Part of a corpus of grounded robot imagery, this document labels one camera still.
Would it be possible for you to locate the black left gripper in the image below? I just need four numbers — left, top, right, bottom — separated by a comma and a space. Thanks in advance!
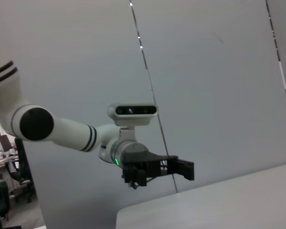
121, 149, 195, 189

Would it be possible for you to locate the cluttered office desk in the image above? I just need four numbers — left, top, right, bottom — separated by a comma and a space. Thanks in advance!
0, 149, 20, 169

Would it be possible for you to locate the black computer monitor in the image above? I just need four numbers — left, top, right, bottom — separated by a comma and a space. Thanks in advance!
0, 134, 13, 153

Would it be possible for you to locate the dark low office chair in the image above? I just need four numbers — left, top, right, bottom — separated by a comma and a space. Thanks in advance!
0, 178, 10, 224

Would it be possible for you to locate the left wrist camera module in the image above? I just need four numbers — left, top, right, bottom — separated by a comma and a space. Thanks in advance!
106, 102, 159, 127

